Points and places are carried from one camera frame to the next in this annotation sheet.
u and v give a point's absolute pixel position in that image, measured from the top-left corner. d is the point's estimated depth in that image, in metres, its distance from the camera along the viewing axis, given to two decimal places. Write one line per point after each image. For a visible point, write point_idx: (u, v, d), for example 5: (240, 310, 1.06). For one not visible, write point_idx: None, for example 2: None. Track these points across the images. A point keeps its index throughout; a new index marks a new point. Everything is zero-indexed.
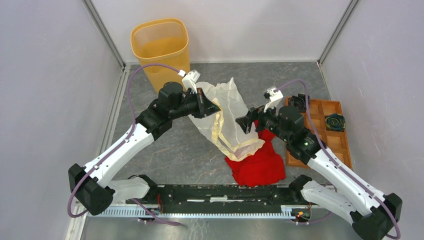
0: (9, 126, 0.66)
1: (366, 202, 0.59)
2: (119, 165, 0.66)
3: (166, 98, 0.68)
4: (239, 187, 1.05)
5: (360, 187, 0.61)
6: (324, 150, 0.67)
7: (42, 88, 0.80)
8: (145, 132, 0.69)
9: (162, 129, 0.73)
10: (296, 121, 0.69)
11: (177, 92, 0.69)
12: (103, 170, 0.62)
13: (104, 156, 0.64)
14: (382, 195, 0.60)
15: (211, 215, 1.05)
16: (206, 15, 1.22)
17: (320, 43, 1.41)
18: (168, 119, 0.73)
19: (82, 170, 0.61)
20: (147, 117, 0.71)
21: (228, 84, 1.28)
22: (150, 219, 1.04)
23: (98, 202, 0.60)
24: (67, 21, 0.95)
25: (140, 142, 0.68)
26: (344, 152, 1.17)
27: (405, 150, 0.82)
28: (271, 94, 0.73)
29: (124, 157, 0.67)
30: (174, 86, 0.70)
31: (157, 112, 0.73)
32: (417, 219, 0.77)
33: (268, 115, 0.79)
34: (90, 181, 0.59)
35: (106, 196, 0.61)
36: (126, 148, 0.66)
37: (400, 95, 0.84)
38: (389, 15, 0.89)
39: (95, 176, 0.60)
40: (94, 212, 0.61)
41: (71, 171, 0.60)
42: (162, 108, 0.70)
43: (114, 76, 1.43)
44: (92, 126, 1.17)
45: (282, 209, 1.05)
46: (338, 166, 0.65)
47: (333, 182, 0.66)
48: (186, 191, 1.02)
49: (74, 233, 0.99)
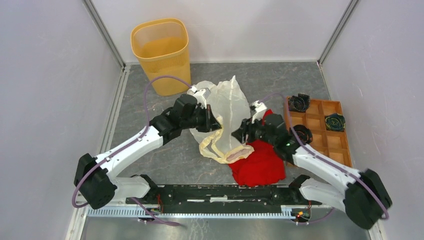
0: (9, 126, 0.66)
1: (342, 180, 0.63)
2: (128, 160, 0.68)
3: (182, 107, 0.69)
4: (239, 187, 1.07)
5: (336, 168, 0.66)
6: (304, 146, 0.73)
7: (42, 87, 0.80)
8: (157, 134, 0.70)
9: (172, 135, 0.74)
10: (279, 126, 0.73)
11: (193, 103, 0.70)
12: (113, 163, 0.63)
13: (116, 150, 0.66)
14: (357, 172, 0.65)
15: (211, 215, 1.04)
16: (206, 16, 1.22)
17: (319, 42, 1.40)
18: (178, 126, 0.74)
19: (93, 161, 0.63)
20: (160, 122, 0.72)
21: (230, 83, 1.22)
22: (150, 219, 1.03)
23: (100, 196, 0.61)
24: (67, 21, 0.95)
25: (151, 143, 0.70)
26: (344, 152, 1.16)
27: (405, 149, 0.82)
28: (256, 105, 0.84)
29: (135, 154, 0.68)
30: (190, 97, 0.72)
31: (169, 118, 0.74)
32: (416, 219, 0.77)
33: (256, 127, 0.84)
34: (100, 172, 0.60)
35: (109, 191, 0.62)
36: (138, 147, 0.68)
37: (400, 95, 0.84)
38: (390, 14, 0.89)
39: (105, 167, 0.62)
40: (94, 206, 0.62)
41: (81, 160, 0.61)
42: (175, 115, 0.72)
43: (114, 76, 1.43)
44: (92, 126, 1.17)
45: (282, 209, 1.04)
46: (315, 155, 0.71)
47: (316, 171, 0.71)
48: (186, 191, 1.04)
49: (75, 233, 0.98)
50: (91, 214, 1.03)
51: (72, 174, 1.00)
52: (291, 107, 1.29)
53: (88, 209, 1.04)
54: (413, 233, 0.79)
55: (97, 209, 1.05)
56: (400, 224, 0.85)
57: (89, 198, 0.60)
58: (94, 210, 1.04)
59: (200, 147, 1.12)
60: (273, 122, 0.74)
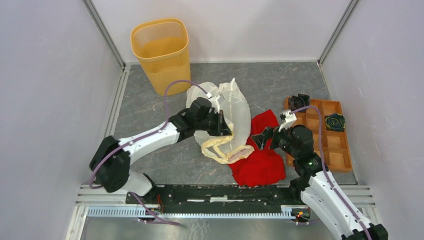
0: (9, 126, 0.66)
1: (350, 223, 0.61)
2: (146, 150, 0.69)
3: (198, 109, 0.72)
4: (239, 187, 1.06)
5: (349, 210, 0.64)
6: (325, 172, 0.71)
7: (42, 87, 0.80)
8: (175, 130, 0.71)
9: (187, 134, 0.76)
10: (305, 141, 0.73)
11: (208, 106, 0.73)
12: (134, 147, 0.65)
13: (139, 136, 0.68)
14: (368, 223, 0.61)
15: (211, 215, 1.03)
16: (206, 16, 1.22)
17: (319, 42, 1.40)
18: (193, 126, 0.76)
19: (116, 143, 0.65)
20: (177, 121, 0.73)
21: (230, 85, 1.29)
22: (150, 219, 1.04)
23: (116, 179, 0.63)
24: (67, 21, 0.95)
25: (169, 137, 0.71)
26: (344, 152, 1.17)
27: (405, 149, 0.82)
28: (287, 115, 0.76)
29: (153, 145, 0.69)
30: (206, 101, 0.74)
31: (185, 119, 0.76)
32: (415, 219, 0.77)
33: (282, 135, 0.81)
34: (123, 152, 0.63)
35: (124, 176, 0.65)
36: (157, 137, 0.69)
37: (401, 95, 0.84)
38: (390, 14, 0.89)
39: (128, 150, 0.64)
40: (107, 188, 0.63)
41: (107, 140, 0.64)
42: (191, 116, 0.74)
43: (114, 76, 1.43)
44: (92, 126, 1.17)
45: (283, 210, 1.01)
46: (334, 187, 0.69)
47: (327, 202, 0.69)
48: (186, 191, 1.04)
49: (75, 233, 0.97)
50: (91, 214, 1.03)
51: (72, 174, 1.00)
52: (291, 107, 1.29)
53: (88, 209, 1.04)
54: (412, 233, 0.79)
55: (97, 209, 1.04)
56: (399, 224, 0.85)
57: (105, 180, 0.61)
58: (93, 210, 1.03)
59: (203, 146, 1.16)
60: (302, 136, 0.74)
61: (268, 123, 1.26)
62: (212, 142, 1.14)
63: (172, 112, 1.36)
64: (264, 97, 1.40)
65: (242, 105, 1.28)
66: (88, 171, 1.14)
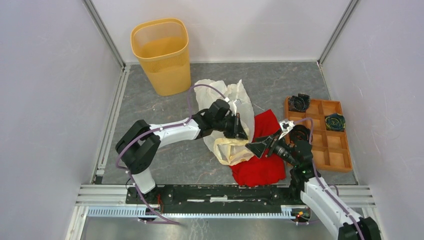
0: (9, 126, 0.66)
1: (340, 218, 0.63)
2: (170, 139, 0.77)
3: (217, 110, 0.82)
4: (239, 187, 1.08)
5: (339, 206, 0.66)
6: (317, 177, 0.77)
7: (42, 87, 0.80)
8: (196, 126, 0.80)
9: (205, 133, 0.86)
10: (305, 155, 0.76)
11: (226, 108, 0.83)
12: (162, 133, 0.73)
13: (168, 124, 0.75)
14: (358, 217, 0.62)
15: (211, 215, 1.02)
16: (206, 16, 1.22)
17: (319, 42, 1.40)
18: (210, 126, 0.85)
19: (147, 126, 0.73)
20: (197, 119, 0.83)
21: (237, 87, 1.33)
22: (150, 219, 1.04)
23: (141, 162, 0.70)
24: (66, 20, 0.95)
25: (191, 131, 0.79)
26: (344, 152, 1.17)
27: (405, 150, 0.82)
28: (289, 125, 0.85)
29: (178, 135, 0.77)
30: (224, 103, 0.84)
31: (204, 118, 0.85)
32: (415, 219, 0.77)
33: (281, 144, 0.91)
34: (154, 136, 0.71)
35: (148, 160, 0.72)
36: (182, 128, 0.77)
37: (401, 95, 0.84)
38: (390, 14, 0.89)
39: (157, 135, 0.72)
40: (133, 167, 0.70)
41: (140, 122, 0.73)
42: (210, 116, 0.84)
43: (114, 76, 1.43)
44: (92, 126, 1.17)
45: (282, 209, 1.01)
46: (325, 189, 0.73)
47: (321, 204, 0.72)
48: (186, 191, 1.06)
49: (75, 233, 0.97)
50: (91, 214, 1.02)
51: (72, 173, 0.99)
52: (291, 106, 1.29)
53: (88, 209, 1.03)
54: (412, 233, 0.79)
55: (97, 209, 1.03)
56: (399, 224, 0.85)
57: (134, 159, 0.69)
58: (94, 210, 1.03)
59: (216, 142, 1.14)
60: (302, 151, 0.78)
61: (268, 123, 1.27)
62: (228, 141, 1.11)
63: (172, 112, 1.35)
64: (264, 97, 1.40)
65: (247, 106, 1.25)
66: (88, 171, 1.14)
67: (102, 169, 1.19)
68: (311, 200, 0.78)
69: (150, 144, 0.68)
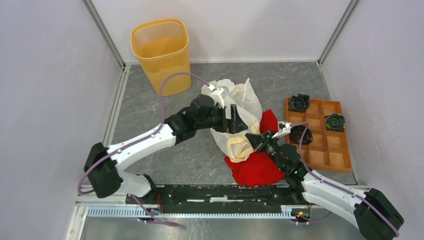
0: (9, 125, 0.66)
1: (350, 202, 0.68)
2: (139, 155, 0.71)
3: (197, 109, 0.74)
4: (239, 187, 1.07)
5: (343, 191, 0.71)
6: (311, 173, 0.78)
7: (43, 87, 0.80)
8: (170, 133, 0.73)
9: (184, 137, 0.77)
10: (294, 160, 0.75)
11: (208, 105, 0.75)
12: (123, 155, 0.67)
13: (129, 143, 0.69)
14: (363, 193, 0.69)
15: (211, 215, 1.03)
16: (206, 16, 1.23)
17: (319, 42, 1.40)
18: (191, 128, 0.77)
19: (105, 149, 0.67)
20: (175, 122, 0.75)
21: (245, 86, 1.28)
22: (150, 219, 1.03)
23: (106, 187, 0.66)
24: (67, 21, 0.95)
25: (163, 141, 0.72)
26: (344, 152, 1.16)
27: (404, 150, 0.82)
28: (285, 126, 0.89)
29: (146, 150, 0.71)
30: (206, 99, 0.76)
31: (184, 119, 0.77)
32: (414, 219, 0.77)
33: (270, 143, 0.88)
34: (111, 162, 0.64)
35: (114, 183, 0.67)
36: (149, 142, 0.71)
37: (400, 95, 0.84)
38: (390, 15, 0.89)
39: (115, 158, 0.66)
40: (99, 194, 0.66)
41: (96, 147, 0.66)
42: (191, 116, 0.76)
43: (114, 76, 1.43)
44: (92, 126, 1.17)
45: (283, 210, 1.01)
46: (322, 180, 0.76)
47: (324, 194, 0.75)
48: (187, 191, 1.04)
49: (74, 234, 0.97)
50: (91, 214, 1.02)
51: (72, 173, 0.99)
52: (291, 106, 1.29)
53: (88, 209, 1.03)
54: (412, 233, 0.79)
55: (97, 209, 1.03)
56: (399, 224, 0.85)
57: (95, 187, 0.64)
58: (94, 210, 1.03)
59: (229, 142, 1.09)
60: (291, 157, 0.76)
61: (267, 123, 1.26)
62: (241, 140, 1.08)
63: (172, 112, 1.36)
64: (264, 97, 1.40)
65: (255, 105, 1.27)
66: None
67: None
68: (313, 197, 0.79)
69: (105, 173, 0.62)
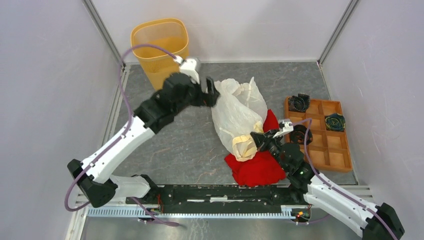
0: (9, 124, 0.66)
1: (361, 215, 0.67)
2: (118, 158, 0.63)
3: (171, 89, 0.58)
4: (239, 187, 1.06)
5: (354, 202, 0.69)
6: (318, 176, 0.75)
7: (43, 87, 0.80)
8: (142, 126, 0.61)
9: (162, 123, 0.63)
10: (297, 159, 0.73)
11: (184, 83, 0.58)
12: (98, 168, 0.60)
13: (101, 152, 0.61)
14: (374, 206, 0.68)
15: (211, 215, 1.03)
16: (206, 16, 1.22)
17: (319, 42, 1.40)
18: (170, 112, 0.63)
19: (80, 167, 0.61)
20: (147, 109, 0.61)
21: (249, 84, 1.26)
22: (150, 219, 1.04)
23: (100, 198, 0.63)
24: (67, 20, 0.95)
25: (138, 138, 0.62)
26: (344, 152, 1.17)
27: (404, 150, 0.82)
28: (285, 126, 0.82)
29: (122, 153, 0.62)
30: (181, 76, 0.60)
31: (158, 104, 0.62)
32: (414, 219, 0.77)
33: (273, 142, 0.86)
34: (85, 180, 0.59)
35: (104, 193, 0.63)
36: (122, 145, 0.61)
37: (400, 95, 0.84)
38: (390, 15, 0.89)
39: (91, 174, 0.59)
40: (97, 204, 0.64)
41: (70, 167, 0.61)
42: (165, 99, 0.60)
43: (114, 76, 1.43)
44: (92, 126, 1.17)
45: (282, 209, 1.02)
46: (331, 186, 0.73)
47: (331, 201, 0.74)
48: (187, 191, 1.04)
49: (75, 233, 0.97)
50: (91, 214, 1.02)
51: (72, 174, 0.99)
52: (291, 106, 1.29)
53: (88, 209, 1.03)
54: (412, 233, 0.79)
55: (97, 209, 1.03)
56: None
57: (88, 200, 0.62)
58: (94, 210, 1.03)
59: (234, 141, 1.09)
60: (293, 156, 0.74)
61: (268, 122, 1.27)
62: (246, 139, 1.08)
63: None
64: (264, 97, 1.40)
65: (260, 104, 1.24)
66: None
67: None
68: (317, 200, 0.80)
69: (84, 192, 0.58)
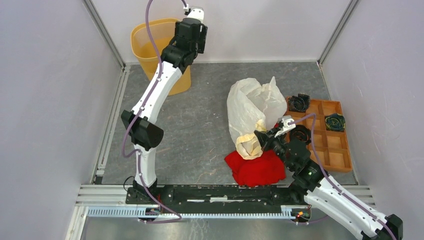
0: (9, 125, 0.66)
1: (370, 225, 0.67)
2: (160, 101, 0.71)
3: (189, 29, 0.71)
4: (239, 187, 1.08)
5: (364, 211, 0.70)
6: (328, 179, 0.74)
7: (42, 88, 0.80)
8: (171, 67, 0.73)
9: (186, 62, 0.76)
10: (303, 157, 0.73)
11: (197, 23, 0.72)
12: (148, 109, 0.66)
13: (146, 97, 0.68)
14: (384, 217, 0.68)
15: (211, 215, 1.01)
16: (206, 16, 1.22)
17: (319, 42, 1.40)
18: (189, 51, 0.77)
19: (132, 113, 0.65)
20: (170, 52, 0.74)
21: (270, 84, 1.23)
22: (150, 219, 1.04)
23: (155, 137, 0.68)
24: (67, 21, 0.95)
25: (171, 78, 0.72)
26: (344, 152, 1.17)
27: (404, 150, 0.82)
28: (285, 125, 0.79)
29: (163, 93, 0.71)
30: (191, 19, 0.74)
31: (178, 47, 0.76)
32: (414, 219, 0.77)
33: (277, 140, 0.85)
34: (142, 120, 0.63)
35: (157, 132, 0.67)
36: (161, 86, 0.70)
37: (400, 95, 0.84)
38: (390, 15, 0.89)
39: (144, 115, 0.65)
40: (153, 144, 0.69)
41: (122, 117, 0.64)
42: (184, 40, 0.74)
43: (114, 76, 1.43)
44: (92, 126, 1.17)
45: (282, 209, 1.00)
46: (342, 192, 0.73)
47: (338, 206, 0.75)
48: (187, 191, 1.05)
49: (75, 233, 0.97)
50: (91, 214, 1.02)
51: (71, 174, 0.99)
52: (291, 106, 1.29)
53: (88, 209, 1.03)
54: (412, 232, 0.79)
55: (97, 209, 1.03)
56: None
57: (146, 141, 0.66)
58: (94, 210, 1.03)
59: (238, 140, 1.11)
60: (299, 154, 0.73)
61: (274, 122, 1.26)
62: (249, 137, 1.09)
63: (172, 112, 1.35)
64: None
65: (279, 104, 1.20)
66: (88, 171, 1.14)
67: (102, 169, 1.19)
68: (319, 202, 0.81)
69: (144, 131, 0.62)
